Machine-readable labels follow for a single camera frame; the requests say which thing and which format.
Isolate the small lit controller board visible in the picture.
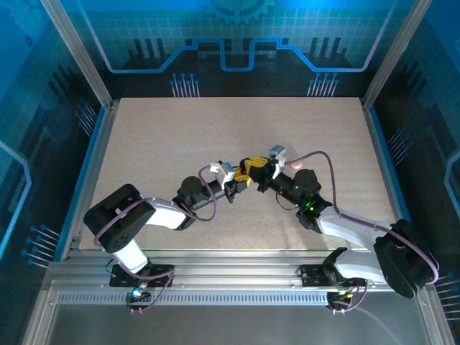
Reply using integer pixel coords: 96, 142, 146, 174
328, 289, 360, 303
125, 287, 152, 302

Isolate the grey metal lower panel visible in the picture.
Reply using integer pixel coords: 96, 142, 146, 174
27, 280, 446, 345

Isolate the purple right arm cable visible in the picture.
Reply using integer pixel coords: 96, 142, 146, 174
284, 150, 440, 287

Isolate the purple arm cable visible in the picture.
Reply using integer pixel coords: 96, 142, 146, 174
284, 150, 440, 287
92, 167, 219, 285

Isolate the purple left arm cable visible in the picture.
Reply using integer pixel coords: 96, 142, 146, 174
92, 167, 219, 285

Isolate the aluminium table side rail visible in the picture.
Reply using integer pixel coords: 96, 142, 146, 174
360, 97, 414, 260
60, 100, 121, 262

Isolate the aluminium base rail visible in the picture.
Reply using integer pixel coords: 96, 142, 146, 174
42, 250, 438, 288

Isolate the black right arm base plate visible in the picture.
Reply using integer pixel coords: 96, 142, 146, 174
299, 264, 367, 288

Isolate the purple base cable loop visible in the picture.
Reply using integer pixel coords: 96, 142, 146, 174
124, 269, 176, 314

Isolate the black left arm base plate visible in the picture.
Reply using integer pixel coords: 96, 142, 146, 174
109, 264, 176, 288

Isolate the slotted grey cable duct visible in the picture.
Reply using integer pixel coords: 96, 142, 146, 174
57, 291, 330, 305

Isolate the long purple base cable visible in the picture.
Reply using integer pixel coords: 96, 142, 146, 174
328, 280, 405, 345

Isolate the aluminium frame post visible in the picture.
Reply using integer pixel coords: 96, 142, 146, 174
362, 0, 434, 109
40, 0, 115, 111

